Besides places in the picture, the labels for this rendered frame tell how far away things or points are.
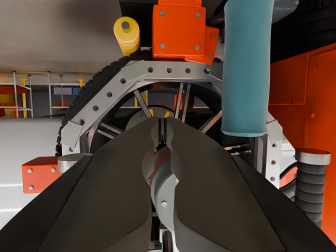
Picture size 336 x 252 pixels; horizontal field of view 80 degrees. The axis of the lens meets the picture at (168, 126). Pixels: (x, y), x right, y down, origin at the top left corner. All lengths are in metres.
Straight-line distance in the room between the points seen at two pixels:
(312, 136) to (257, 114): 0.34
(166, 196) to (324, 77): 0.52
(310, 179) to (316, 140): 0.35
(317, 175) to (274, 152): 0.24
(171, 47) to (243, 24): 0.16
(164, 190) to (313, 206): 0.22
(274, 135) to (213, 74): 0.22
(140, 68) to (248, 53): 0.23
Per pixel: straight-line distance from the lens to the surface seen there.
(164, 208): 0.38
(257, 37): 0.42
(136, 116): 1.03
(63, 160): 0.28
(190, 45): 0.50
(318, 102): 0.70
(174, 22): 0.51
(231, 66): 0.41
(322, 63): 0.71
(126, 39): 0.51
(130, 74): 0.48
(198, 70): 0.50
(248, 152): 0.67
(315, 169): 0.36
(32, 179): 0.57
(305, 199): 0.38
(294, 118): 0.80
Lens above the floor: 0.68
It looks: 6 degrees up
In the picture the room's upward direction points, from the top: 180 degrees counter-clockwise
